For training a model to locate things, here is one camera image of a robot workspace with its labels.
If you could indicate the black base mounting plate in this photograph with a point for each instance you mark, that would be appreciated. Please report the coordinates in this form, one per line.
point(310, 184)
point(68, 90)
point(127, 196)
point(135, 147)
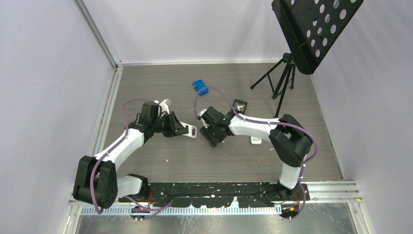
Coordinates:
point(220, 194)

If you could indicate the white remote with black window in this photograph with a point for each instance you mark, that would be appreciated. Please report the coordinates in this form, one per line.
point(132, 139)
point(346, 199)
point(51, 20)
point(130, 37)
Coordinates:
point(190, 130)

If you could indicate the black perforated music stand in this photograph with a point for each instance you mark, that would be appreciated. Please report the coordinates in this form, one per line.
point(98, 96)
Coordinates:
point(310, 28)

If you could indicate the blue toy car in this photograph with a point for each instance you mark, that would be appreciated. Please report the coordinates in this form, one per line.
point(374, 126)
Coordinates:
point(200, 87)

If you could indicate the aluminium corner frame rail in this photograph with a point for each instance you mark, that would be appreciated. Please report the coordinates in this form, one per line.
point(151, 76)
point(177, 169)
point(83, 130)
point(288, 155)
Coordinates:
point(99, 32)

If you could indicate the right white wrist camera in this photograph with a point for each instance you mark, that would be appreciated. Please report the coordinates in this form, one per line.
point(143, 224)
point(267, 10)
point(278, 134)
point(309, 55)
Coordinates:
point(199, 116)

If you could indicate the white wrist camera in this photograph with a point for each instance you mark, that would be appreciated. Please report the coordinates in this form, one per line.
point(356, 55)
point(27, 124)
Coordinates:
point(199, 116)
point(164, 106)

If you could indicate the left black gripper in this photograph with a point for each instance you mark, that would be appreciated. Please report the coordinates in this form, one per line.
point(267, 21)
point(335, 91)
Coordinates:
point(174, 123)

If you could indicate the white remote with buttons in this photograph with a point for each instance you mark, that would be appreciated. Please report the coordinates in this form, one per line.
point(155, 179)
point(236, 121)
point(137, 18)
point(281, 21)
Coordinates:
point(255, 140)

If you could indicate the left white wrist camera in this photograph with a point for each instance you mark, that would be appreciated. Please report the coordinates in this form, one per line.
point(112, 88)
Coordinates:
point(164, 106)

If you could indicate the black square display box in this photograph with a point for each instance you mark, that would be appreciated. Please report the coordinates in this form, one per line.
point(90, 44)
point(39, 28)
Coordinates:
point(240, 106)

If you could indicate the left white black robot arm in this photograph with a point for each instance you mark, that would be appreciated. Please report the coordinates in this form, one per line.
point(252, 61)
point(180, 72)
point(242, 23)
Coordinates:
point(96, 180)

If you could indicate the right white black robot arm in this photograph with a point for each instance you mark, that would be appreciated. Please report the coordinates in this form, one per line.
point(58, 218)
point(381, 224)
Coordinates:
point(290, 140)

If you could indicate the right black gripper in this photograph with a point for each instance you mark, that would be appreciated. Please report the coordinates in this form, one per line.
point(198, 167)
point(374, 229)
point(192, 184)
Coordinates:
point(206, 132)

